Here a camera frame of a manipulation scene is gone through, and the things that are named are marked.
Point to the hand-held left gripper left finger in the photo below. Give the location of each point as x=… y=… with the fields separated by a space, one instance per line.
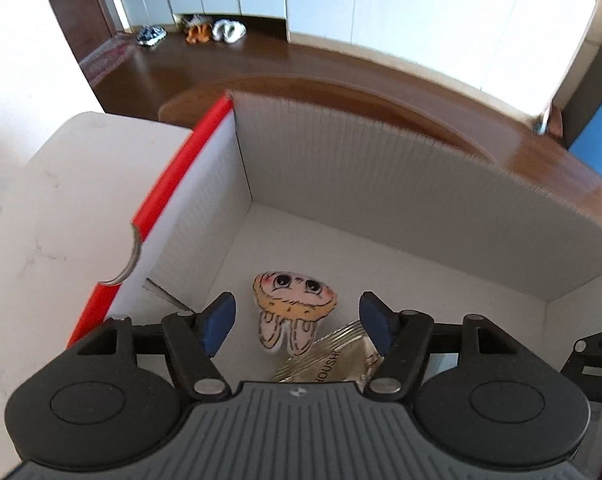
x=218 y=325

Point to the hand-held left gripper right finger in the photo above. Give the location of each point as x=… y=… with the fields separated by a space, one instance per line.
x=378 y=325

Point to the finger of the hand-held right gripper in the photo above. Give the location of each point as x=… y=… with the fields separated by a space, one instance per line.
x=581 y=355

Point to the clear plastic snack packet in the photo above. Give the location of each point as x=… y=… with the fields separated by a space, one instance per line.
x=333 y=360

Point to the cartoon face plush toy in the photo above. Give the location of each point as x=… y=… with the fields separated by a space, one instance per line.
x=293 y=292

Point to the red and white cardboard box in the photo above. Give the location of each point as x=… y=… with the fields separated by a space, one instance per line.
x=381 y=185

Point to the blue panel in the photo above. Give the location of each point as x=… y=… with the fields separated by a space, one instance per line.
x=598 y=130

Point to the round brown wooden table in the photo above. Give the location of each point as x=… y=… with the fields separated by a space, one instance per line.
x=331 y=95

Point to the patterned floor rug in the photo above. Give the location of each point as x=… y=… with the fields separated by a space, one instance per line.
x=106 y=57

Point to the orange shoes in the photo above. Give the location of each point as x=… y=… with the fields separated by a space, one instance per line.
x=198 y=33

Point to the white shoes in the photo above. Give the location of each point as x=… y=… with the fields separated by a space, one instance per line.
x=228 y=30

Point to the dark sneakers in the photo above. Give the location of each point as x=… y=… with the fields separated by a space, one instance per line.
x=151 y=35

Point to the brown wooden door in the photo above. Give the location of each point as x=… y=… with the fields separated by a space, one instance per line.
x=76 y=0

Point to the white wall cabinets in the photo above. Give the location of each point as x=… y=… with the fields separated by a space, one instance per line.
x=381 y=0

